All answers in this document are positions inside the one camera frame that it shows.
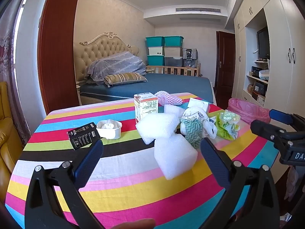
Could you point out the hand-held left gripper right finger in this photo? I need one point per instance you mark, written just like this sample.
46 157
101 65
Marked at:
214 162

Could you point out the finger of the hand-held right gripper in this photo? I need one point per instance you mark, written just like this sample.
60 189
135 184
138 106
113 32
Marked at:
280 116
264 127

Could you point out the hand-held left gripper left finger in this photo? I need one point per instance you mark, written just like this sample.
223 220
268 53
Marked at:
88 162

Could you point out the pink-lined trash bin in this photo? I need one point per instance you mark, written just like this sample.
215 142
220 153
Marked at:
247 112

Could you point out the small black carton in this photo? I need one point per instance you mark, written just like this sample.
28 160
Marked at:
83 136

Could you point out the white plastic bag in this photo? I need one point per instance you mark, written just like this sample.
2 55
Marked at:
211 127

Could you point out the white plastic cup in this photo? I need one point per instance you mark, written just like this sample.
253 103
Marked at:
109 133

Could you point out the green plastic bag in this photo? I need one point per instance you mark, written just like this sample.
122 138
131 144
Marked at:
227 126

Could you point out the green wavy patterned wrapper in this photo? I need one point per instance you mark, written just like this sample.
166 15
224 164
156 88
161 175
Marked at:
194 131

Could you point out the white foam sheet piece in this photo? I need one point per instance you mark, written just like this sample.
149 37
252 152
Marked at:
172 109
175 157
154 126

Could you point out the white tissue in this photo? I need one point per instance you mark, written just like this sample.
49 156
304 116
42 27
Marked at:
108 124

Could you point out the white ointment carton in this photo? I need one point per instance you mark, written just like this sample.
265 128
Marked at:
214 119

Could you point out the white paper bag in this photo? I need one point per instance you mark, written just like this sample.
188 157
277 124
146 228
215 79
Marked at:
194 113

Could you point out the plain white carton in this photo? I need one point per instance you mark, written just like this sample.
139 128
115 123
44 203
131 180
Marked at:
200 103

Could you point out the pink foam fruit net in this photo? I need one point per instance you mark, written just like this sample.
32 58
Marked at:
170 99

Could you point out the tall printed medicine carton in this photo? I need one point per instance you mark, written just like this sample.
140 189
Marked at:
145 109

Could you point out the person's left hand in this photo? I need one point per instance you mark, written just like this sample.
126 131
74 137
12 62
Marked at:
133 224

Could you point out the pale pink cloth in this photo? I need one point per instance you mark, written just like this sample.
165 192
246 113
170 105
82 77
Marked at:
292 183

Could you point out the black safe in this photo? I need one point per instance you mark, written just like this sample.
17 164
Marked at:
259 88

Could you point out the rainbow striped tablecloth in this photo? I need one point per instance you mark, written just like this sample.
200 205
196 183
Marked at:
119 179

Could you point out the white flat box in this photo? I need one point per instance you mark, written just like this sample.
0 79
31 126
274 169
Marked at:
264 74

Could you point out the dark wooden door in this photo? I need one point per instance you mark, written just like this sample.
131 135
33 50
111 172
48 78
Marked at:
226 64

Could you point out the black television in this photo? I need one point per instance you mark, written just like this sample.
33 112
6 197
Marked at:
263 43

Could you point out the yellow leather sofa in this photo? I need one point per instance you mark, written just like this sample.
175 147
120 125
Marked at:
7 128

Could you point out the white built-in wardrobe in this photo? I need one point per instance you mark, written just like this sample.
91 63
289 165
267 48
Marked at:
281 28

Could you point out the striped pillow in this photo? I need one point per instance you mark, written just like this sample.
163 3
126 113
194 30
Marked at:
125 78

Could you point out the bed with blue cover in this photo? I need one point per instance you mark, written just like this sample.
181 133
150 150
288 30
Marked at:
166 83

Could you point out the grey-blue duvet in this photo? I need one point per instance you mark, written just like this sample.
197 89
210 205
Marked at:
114 64

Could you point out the chequered bag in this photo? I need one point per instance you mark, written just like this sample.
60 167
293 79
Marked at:
190 52

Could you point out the beige tufted headboard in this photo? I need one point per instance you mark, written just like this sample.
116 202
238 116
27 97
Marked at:
102 50

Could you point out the red-brown wooden panel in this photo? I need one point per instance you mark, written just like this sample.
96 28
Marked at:
59 40

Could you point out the stack of plastic storage bins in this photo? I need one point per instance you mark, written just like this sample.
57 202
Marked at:
156 41

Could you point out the ceiling air vent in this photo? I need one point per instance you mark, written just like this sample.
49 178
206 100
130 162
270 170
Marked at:
197 10

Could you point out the lace curtain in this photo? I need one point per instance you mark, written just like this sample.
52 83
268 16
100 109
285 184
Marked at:
6 52

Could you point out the wooden crib rail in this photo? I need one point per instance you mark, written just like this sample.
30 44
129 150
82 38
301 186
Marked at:
174 70

